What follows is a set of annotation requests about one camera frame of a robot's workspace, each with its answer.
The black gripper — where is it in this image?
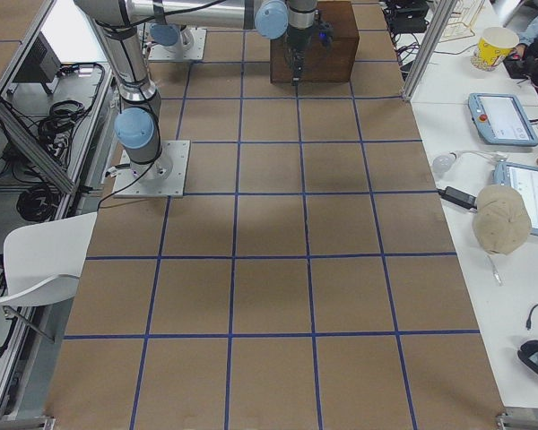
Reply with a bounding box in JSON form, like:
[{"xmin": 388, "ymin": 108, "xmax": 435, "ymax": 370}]
[{"xmin": 285, "ymin": 27, "xmax": 311, "ymax": 85}]

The dark wooden drawer box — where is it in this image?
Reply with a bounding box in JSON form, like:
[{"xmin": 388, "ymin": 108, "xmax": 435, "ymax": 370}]
[{"xmin": 270, "ymin": 1, "xmax": 360, "ymax": 85}]

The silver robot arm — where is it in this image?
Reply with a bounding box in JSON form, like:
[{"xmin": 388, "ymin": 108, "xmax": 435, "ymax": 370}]
[
  {"xmin": 150, "ymin": 23, "xmax": 194, "ymax": 50},
  {"xmin": 75, "ymin": 1, "xmax": 317, "ymax": 180}
]

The white light bulb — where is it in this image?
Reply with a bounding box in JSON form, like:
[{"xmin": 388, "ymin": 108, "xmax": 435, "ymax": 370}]
[{"xmin": 431, "ymin": 152, "xmax": 458, "ymax": 176}]

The yellow popcorn cup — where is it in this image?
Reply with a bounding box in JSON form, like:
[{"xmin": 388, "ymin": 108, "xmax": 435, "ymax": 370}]
[{"xmin": 470, "ymin": 27, "xmax": 519, "ymax": 72}]

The black power adapter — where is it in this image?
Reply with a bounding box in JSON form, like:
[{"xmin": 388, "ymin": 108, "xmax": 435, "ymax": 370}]
[{"xmin": 438, "ymin": 186, "xmax": 477, "ymax": 210}]

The blue teach pendant far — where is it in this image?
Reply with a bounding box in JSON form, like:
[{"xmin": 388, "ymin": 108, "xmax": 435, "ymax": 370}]
[{"xmin": 467, "ymin": 93, "xmax": 538, "ymax": 147}]

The blue teach pendant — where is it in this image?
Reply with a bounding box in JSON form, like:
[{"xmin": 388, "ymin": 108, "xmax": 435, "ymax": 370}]
[
  {"xmin": 467, "ymin": 93, "xmax": 538, "ymax": 147},
  {"xmin": 492, "ymin": 161, "xmax": 538, "ymax": 236}
]

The beige baseball cap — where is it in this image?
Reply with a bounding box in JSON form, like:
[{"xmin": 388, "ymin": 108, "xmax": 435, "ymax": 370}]
[{"xmin": 473, "ymin": 185, "xmax": 532, "ymax": 255}]

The blue teach pendant near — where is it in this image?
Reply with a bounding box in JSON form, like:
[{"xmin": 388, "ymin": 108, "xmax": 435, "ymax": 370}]
[{"xmin": 492, "ymin": 161, "xmax": 538, "ymax": 236}]

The white plastic chair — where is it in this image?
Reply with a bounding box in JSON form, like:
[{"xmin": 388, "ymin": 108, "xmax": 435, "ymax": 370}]
[{"xmin": 0, "ymin": 212, "xmax": 97, "ymax": 307}]

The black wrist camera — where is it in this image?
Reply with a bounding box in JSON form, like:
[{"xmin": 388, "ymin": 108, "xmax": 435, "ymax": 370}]
[{"xmin": 317, "ymin": 18, "xmax": 334, "ymax": 48}]

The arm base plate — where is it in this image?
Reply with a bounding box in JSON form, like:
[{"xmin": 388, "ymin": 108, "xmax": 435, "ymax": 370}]
[
  {"xmin": 147, "ymin": 24, "xmax": 206, "ymax": 62},
  {"xmin": 112, "ymin": 140, "xmax": 190, "ymax": 198}
]

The gold wire rack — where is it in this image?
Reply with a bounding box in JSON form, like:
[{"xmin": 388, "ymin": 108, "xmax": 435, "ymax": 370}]
[{"xmin": 440, "ymin": 0, "xmax": 483, "ymax": 42}]

